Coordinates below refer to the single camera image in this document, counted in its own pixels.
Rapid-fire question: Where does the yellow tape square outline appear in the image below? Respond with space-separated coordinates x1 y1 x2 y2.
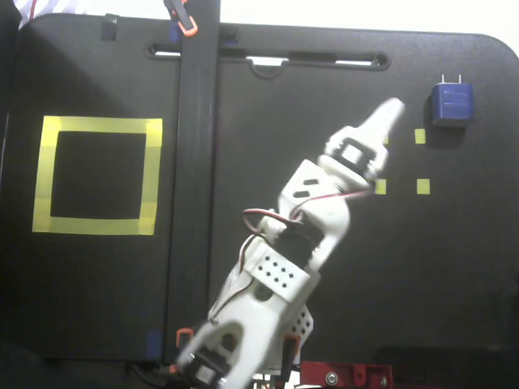
32 116 164 236

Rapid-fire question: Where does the long black table bar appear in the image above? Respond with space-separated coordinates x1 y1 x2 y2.
164 0 223 365

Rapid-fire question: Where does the white striped cloth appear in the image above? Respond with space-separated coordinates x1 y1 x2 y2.
11 0 88 29

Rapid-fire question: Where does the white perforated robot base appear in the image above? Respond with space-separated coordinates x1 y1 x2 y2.
279 306 315 365

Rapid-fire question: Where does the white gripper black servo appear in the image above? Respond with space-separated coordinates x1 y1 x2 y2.
317 98 407 182

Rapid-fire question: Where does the orange black spring clamp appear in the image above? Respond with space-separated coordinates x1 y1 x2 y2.
282 334 302 382
169 327 195 376
162 0 199 38

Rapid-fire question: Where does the red bracket with screw clamp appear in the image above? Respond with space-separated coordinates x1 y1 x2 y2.
298 360 394 387

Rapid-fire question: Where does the blue white plug charger block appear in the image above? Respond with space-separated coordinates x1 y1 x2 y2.
430 71 474 130

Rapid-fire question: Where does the black tape piece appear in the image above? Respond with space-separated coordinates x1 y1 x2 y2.
100 14 119 41

